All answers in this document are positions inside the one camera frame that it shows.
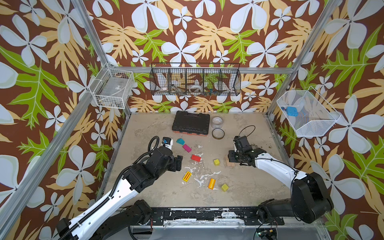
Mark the aluminium frame post right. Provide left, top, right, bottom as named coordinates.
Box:
left=266, top=0, right=342, bottom=117

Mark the blue object in basket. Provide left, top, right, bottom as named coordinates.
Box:
left=285, top=107, right=299, bottom=117

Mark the white wire basket left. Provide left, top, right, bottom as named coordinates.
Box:
left=90, top=68, right=136, bottom=109

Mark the clear tape roll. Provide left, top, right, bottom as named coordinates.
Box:
left=211, top=117, right=224, bottom=129

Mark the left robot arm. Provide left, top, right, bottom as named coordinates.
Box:
left=57, top=146, right=183, bottom=240

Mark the white wire basket right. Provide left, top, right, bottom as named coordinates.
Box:
left=277, top=87, right=341, bottom=138

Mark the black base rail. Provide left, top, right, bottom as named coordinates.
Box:
left=144, top=207, right=285, bottom=226

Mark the yellow striped block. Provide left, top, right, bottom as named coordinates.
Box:
left=183, top=171, right=192, bottom=183

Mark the black wire basket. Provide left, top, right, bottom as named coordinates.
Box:
left=149, top=63, right=242, bottom=96

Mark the teal block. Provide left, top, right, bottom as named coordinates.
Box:
left=177, top=138, right=185, bottom=146

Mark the brown tape roll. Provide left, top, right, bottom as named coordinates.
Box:
left=212, top=128, right=225, bottom=140

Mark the aluminium frame post left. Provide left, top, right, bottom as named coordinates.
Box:
left=1, top=61, right=121, bottom=238

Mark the engraved natural wood block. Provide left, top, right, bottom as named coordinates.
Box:
left=226, top=156, right=235, bottom=168

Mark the magenta block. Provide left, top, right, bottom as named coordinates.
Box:
left=183, top=144, right=192, bottom=153

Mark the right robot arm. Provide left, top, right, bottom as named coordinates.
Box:
left=228, top=136, right=334, bottom=224

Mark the orange supermarket block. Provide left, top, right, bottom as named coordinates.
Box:
left=208, top=178, right=216, bottom=190

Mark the red block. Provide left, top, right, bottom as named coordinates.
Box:
left=191, top=155, right=202, bottom=162

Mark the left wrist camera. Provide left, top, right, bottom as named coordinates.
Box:
left=162, top=137, right=174, bottom=150

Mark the black tool case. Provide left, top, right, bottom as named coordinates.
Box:
left=172, top=111, right=211, bottom=136

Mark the aluminium frame post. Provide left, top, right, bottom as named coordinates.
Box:
left=1, top=61, right=121, bottom=238
left=266, top=0, right=342, bottom=117

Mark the white wire basket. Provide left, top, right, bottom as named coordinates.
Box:
left=90, top=68, right=136, bottom=109
left=277, top=87, right=341, bottom=138

